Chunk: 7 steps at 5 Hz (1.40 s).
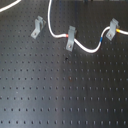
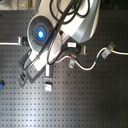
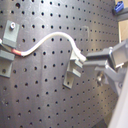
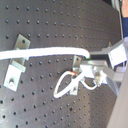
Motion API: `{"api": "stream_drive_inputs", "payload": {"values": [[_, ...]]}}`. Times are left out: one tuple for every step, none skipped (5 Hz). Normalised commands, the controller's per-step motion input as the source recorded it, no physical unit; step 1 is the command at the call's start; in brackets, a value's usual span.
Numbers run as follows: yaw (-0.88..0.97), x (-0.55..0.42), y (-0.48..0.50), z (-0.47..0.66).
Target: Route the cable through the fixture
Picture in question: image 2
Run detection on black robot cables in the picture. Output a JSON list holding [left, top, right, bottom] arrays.
[[23, 0, 92, 70]]

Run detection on metal cable clip centre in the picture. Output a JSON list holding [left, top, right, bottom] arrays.
[[68, 59, 75, 69]]

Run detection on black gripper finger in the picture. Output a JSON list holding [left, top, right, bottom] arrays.
[[18, 71, 27, 86]]

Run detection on metal cable clip far right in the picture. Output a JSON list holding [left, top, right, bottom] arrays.
[[108, 41, 115, 49]]

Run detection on white cable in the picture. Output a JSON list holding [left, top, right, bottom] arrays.
[[0, 41, 20, 46], [53, 48, 128, 71]]

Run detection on metal clip left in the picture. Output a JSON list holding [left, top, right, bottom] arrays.
[[18, 37, 26, 46]]

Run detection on gripper finger with white tip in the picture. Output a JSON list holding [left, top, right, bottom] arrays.
[[44, 65, 53, 92]]

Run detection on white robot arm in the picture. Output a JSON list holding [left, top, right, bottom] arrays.
[[18, 0, 100, 90]]

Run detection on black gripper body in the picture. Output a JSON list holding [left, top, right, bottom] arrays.
[[19, 50, 50, 82]]

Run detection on metal cable clip upper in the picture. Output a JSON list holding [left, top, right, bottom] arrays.
[[80, 45, 87, 55]]

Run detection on metal cable clip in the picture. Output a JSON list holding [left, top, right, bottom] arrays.
[[80, 45, 87, 55], [68, 59, 75, 69], [101, 48, 111, 59], [108, 41, 115, 49]]

